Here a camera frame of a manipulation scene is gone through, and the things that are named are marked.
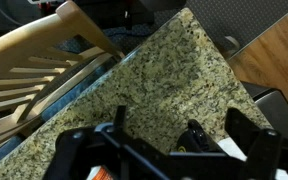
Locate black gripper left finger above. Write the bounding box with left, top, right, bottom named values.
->
left=43, top=105, right=172, bottom=180

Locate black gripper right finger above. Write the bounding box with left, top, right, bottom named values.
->
left=224, top=107, right=288, bottom=180

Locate white paper sheet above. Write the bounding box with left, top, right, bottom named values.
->
left=216, top=136, right=288, bottom=180

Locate black metal bin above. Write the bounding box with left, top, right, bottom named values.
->
left=241, top=80, right=288, bottom=142

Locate black mug yellow logo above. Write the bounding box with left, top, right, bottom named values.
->
left=176, top=118, right=225, bottom=154

